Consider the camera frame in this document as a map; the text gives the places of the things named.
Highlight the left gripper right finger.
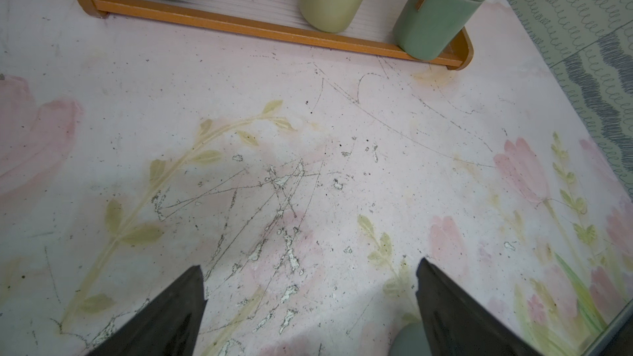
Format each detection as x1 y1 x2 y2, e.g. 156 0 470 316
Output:
416 258 539 355

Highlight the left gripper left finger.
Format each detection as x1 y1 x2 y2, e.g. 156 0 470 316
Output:
90 265 207 356

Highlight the blue canister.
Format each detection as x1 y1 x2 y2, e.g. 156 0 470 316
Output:
387 322 432 356

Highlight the wooden three-tier shelf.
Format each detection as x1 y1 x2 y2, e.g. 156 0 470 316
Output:
70 0 475 71

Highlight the green canister bottom right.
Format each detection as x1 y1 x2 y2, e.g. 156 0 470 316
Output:
392 0 486 61

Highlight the aluminium mounting rail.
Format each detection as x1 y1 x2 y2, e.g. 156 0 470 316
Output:
583 302 633 356

